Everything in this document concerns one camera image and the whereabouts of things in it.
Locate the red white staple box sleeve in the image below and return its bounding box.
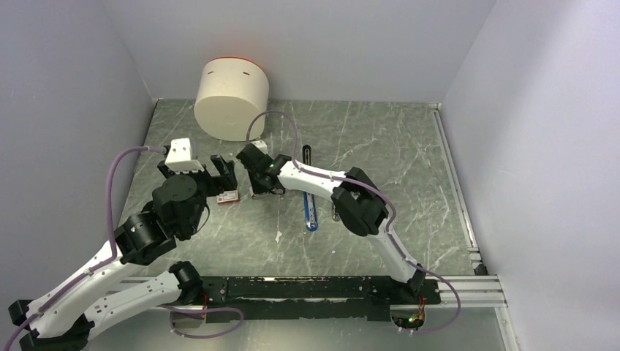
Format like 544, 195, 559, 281
216, 190, 240, 205

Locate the staple box tray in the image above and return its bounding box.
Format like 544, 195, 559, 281
251, 192, 272, 200

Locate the beige small stapler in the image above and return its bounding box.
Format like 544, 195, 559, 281
331, 204, 341, 222

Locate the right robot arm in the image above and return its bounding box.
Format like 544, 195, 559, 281
236, 143, 426, 303

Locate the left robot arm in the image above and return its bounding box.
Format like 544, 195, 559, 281
4, 155, 238, 350

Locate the white cylindrical container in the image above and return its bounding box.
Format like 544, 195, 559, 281
194, 56, 270, 142

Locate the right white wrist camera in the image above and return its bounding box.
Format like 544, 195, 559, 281
251, 140, 268, 154

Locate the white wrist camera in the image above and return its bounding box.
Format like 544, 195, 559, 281
165, 137, 205, 173
251, 140, 268, 154

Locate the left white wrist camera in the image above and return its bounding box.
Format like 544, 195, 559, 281
165, 137, 205, 173

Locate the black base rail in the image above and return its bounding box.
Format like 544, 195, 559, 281
194, 276, 442, 323

